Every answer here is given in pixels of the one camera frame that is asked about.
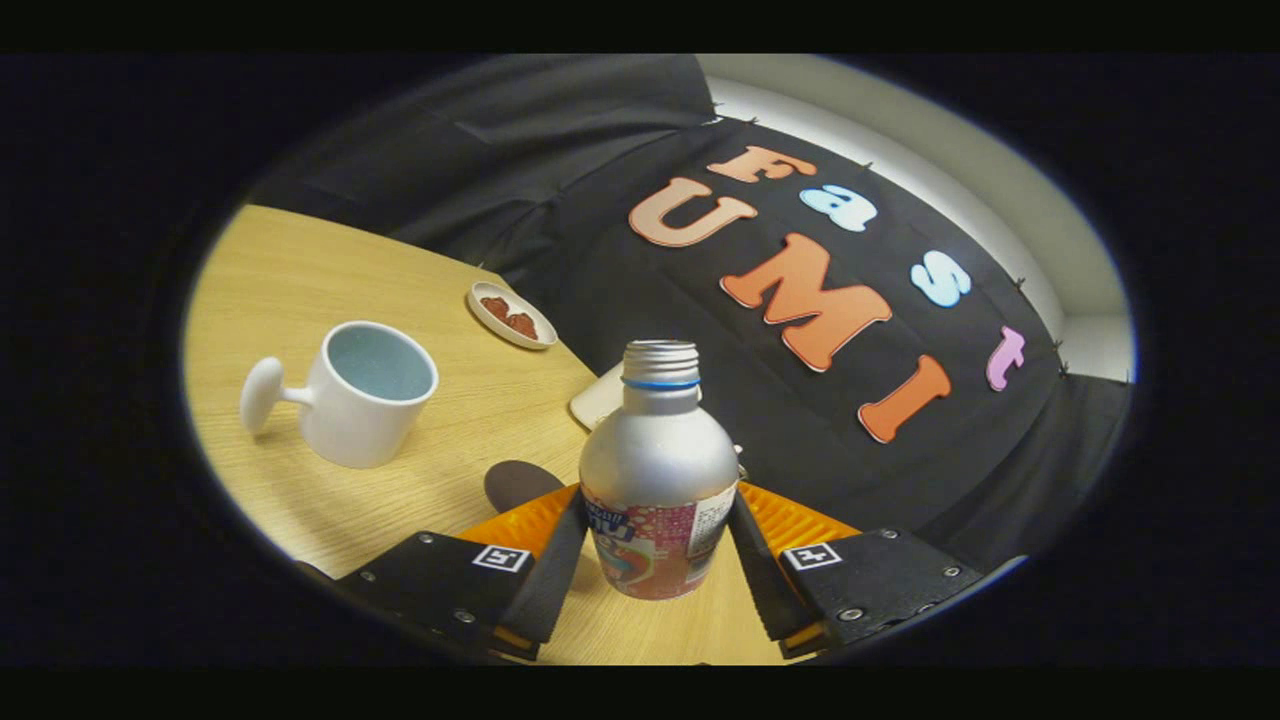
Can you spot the wooden table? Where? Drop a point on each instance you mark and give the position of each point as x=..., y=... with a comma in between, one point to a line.
x=300, y=260

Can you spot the black backdrop cloth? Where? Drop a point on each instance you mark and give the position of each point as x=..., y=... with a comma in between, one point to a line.
x=560, y=130

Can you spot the dark brown round coaster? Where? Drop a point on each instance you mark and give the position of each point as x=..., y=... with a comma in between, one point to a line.
x=515, y=482

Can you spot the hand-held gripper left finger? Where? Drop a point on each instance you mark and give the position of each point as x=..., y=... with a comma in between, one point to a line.
x=555, y=580

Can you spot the white toaster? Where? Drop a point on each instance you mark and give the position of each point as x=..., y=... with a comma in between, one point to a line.
x=598, y=400

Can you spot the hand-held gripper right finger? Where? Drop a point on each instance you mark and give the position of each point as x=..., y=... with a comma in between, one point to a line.
x=765, y=580

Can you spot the silver bottle with red label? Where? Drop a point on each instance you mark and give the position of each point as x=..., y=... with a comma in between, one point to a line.
x=655, y=470

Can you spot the brown food piece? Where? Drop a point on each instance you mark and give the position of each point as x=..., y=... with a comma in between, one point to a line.
x=494, y=306
x=522, y=325

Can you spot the white oval plate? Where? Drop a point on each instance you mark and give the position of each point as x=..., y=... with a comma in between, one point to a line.
x=500, y=328

